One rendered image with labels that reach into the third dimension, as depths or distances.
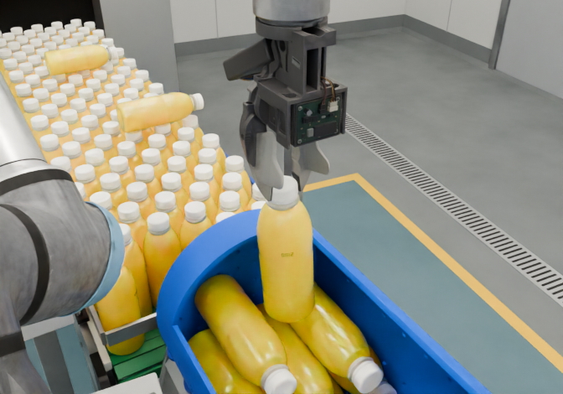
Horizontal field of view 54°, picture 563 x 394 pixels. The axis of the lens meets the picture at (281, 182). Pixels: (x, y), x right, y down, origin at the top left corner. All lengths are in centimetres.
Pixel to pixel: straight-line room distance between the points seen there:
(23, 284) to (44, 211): 9
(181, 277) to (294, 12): 40
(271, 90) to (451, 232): 245
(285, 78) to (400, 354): 44
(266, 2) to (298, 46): 5
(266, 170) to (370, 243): 219
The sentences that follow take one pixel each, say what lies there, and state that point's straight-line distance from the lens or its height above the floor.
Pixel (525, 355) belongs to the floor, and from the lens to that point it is 242.
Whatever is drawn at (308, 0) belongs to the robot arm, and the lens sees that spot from 52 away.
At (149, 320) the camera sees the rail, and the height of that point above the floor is 97.
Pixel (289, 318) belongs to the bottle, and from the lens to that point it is 75.
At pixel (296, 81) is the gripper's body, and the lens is 53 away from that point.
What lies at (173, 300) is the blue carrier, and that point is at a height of 116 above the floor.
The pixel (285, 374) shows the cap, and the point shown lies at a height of 113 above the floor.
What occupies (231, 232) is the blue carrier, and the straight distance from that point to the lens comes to 76.
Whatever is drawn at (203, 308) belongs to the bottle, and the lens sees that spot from 80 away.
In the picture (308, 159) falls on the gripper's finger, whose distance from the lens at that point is 64.
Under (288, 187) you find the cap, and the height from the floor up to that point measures 134.
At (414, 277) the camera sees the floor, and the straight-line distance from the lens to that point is 262.
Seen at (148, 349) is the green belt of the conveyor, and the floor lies 90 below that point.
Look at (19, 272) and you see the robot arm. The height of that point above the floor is 138.
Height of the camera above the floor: 168
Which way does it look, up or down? 31 degrees down
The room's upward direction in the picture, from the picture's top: straight up
